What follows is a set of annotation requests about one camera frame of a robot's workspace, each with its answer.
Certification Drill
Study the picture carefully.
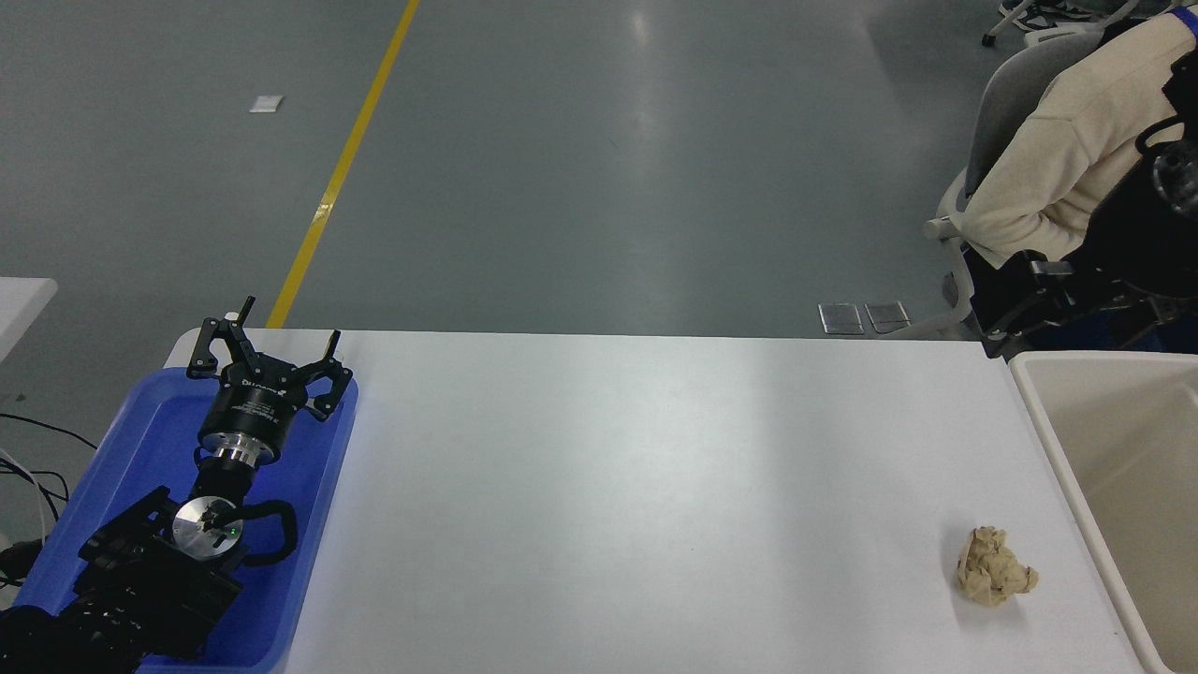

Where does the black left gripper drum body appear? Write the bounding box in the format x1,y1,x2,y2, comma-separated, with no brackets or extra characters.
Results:
198,367,310,450

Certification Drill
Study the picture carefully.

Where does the tan paper ball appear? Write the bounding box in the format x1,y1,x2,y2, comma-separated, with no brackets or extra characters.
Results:
956,526,1040,608

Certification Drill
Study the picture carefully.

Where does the blue plastic tray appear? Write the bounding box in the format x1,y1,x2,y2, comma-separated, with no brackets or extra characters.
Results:
14,367,360,674

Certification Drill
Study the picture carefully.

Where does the person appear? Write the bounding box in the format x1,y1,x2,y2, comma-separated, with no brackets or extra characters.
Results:
962,5,1198,357

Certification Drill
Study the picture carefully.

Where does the large pale bin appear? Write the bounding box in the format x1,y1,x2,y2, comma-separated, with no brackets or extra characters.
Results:
1009,350,1198,674

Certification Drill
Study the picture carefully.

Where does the grey white office chair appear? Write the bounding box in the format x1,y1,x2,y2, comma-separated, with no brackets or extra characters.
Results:
880,31,1107,343

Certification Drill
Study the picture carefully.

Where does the white chair base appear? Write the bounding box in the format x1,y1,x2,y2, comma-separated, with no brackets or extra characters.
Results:
981,0,1171,48

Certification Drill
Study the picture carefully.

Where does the thin black cable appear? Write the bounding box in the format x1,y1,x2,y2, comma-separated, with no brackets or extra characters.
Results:
0,412,99,452

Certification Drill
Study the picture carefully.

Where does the black cable plug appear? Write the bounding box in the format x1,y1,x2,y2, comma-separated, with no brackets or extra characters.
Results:
0,538,46,589

